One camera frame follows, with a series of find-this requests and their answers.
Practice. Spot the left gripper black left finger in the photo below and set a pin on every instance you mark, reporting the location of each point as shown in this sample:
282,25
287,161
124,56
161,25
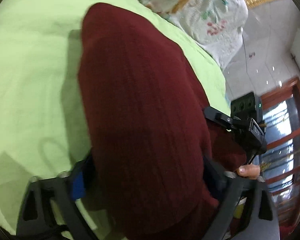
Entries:
49,205

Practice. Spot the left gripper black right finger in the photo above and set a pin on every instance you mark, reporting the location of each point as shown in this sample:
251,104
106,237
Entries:
248,201

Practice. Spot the dark red knit sweater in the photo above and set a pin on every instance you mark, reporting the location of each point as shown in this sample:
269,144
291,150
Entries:
144,109

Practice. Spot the person's right hand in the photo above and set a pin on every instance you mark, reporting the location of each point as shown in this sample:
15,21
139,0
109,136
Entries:
250,171

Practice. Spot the red framed glass door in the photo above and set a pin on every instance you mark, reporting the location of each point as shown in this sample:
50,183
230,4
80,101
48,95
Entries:
281,162

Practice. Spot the light green bed sheet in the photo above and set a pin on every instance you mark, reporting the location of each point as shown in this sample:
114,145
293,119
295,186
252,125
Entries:
42,124

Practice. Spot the white floral quilt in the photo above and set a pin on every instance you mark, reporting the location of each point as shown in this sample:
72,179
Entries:
215,25

